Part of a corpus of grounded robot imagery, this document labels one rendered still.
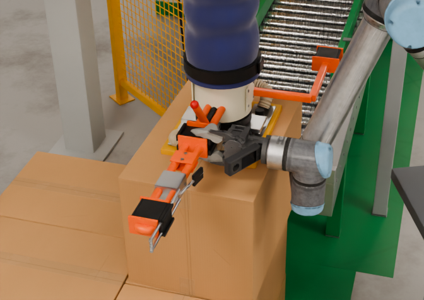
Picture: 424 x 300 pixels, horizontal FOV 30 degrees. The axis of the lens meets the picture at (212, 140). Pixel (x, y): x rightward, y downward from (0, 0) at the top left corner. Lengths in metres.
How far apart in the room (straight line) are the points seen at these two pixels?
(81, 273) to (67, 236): 0.20
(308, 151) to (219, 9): 0.45
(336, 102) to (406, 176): 0.58
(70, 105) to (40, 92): 0.75
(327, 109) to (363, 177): 1.76
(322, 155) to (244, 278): 0.48
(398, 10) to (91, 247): 1.32
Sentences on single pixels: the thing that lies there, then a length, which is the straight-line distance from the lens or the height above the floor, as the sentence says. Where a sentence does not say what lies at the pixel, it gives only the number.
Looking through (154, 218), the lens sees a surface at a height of 1.10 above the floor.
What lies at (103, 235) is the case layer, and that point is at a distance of 2.69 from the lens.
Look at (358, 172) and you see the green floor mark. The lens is 3.91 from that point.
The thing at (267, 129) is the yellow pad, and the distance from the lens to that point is 2.40.
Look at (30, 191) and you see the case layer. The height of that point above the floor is 0.54.
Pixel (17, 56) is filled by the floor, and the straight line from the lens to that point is 5.12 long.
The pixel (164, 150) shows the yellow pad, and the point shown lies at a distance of 2.33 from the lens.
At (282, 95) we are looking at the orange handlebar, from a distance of 2.35.
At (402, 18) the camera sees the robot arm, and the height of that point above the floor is 1.50.
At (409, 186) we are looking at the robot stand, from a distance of 2.58.
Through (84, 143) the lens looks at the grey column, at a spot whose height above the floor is 0.07.
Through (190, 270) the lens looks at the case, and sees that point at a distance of 2.38.
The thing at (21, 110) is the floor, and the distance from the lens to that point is 4.52.
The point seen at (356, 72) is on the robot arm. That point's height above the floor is 1.27.
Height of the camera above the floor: 2.26
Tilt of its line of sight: 33 degrees down
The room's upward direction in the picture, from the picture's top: 1 degrees counter-clockwise
